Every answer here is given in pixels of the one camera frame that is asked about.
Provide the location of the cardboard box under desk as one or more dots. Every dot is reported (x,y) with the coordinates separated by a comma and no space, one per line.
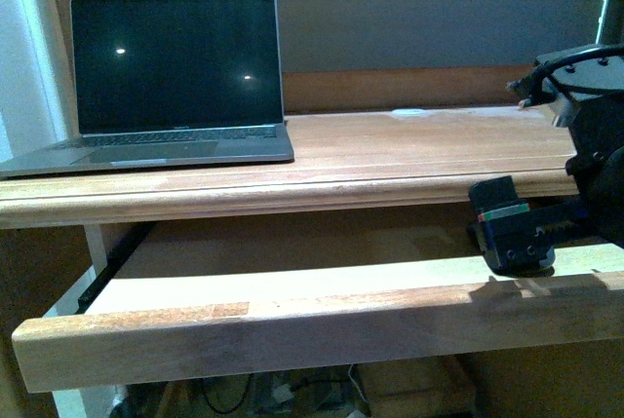
(429,387)

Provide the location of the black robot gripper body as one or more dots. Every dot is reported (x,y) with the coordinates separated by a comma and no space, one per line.
(584,88)

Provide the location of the white round desk disc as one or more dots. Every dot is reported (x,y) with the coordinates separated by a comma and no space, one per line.
(409,112)

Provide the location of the wooden pull-out keyboard tray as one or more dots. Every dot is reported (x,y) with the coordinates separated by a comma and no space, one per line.
(206,298)

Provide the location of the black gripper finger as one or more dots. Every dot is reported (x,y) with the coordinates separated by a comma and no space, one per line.
(515,239)

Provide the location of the grey open laptop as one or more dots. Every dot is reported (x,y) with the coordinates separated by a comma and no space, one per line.
(170,83)

